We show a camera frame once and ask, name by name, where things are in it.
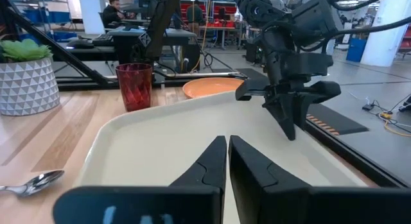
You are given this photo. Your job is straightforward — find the red faceted plastic cup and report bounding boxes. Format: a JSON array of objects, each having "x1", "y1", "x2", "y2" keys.
[{"x1": 115, "y1": 63, "x2": 153, "y2": 112}]

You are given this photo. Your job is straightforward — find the white patterned pot with succulent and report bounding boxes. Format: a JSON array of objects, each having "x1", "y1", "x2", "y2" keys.
[{"x1": 0, "y1": 38, "x2": 61, "y2": 117}]

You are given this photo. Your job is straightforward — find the metal spoon with tan handle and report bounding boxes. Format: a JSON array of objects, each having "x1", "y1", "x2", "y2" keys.
[{"x1": 0, "y1": 169, "x2": 65, "y2": 198}]

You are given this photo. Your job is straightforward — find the white pillar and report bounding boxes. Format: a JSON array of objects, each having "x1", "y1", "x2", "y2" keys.
[
  {"x1": 78, "y1": 0, "x2": 106, "y2": 35},
  {"x1": 360, "y1": 0, "x2": 411, "y2": 67}
]

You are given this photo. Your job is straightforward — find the black diagonal frame strut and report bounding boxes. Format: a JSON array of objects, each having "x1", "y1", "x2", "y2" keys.
[
  {"x1": 145, "y1": 0, "x2": 188, "y2": 63},
  {"x1": 0, "y1": 0, "x2": 110, "y2": 87}
]

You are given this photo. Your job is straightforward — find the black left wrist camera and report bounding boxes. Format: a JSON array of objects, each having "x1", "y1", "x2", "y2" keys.
[{"x1": 290, "y1": 0, "x2": 344, "y2": 47}]

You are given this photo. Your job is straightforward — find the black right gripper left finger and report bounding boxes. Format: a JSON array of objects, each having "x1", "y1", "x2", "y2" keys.
[{"x1": 52, "y1": 135, "x2": 227, "y2": 224}]

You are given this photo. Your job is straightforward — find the black floor mat orange stripes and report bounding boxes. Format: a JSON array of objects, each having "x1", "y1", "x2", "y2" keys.
[{"x1": 305, "y1": 103, "x2": 370, "y2": 136}]

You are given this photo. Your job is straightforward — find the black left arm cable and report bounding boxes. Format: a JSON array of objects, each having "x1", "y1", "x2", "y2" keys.
[
  {"x1": 298, "y1": 17, "x2": 411, "y2": 53},
  {"x1": 330, "y1": 0, "x2": 411, "y2": 12}
]

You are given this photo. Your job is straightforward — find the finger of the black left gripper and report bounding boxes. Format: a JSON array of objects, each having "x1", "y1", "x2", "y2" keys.
[
  {"x1": 295, "y1": 91, "x2": 322, "y2": 130},
  {"x1": 262, "y1": 92, "x2": 298, "y2": 142}
]

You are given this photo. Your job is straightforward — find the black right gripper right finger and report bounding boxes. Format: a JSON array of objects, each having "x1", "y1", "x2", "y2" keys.
[{"x1": 228, "y1": 135, "x2": 411, "y2": 224}]

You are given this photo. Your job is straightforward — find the black computer mouse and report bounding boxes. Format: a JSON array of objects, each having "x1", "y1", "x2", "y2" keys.
[{"x1": 66, "y1": 39, "x2": 95, "y2": 49}]

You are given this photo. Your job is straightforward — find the blue storage crate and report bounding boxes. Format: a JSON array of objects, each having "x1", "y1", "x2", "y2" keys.
[{"x1": 22, "y1": 9, "x2": 72, "y2": 25}]

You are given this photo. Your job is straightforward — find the beige plastic tray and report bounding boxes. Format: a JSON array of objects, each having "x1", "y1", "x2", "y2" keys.
[{"x1": 74, "y1": 90, "x2": 369, "y2": 224}]

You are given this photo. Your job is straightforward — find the black keyboard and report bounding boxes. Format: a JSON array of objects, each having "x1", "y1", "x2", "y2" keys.
[{"x1": 92, "y1": 33, "x2": 115, "y2": 47}]

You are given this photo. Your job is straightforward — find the yellow floor cable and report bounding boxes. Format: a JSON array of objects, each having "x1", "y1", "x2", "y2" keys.
[{"x1": 378, "y1": 112, "x2": 411, "y2": 138}]

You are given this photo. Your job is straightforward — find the red tool cabinet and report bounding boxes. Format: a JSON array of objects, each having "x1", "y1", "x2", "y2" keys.
[{"x1": 179, "y1": 1, "x2": 239, "y2": 28}]

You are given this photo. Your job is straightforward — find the person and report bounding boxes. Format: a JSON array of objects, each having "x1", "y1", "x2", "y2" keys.
[
  {"x1": 186, "y1": 0, "x2": 205, "y2": 35},
  {"x1": 101, "y1": 0, "x2": 136, "y2": 29}
]

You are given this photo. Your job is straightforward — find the black desk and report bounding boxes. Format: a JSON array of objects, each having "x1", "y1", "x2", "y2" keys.
[{"x1": 53, "y1": 26, "x2": 200, "y2": 67}]

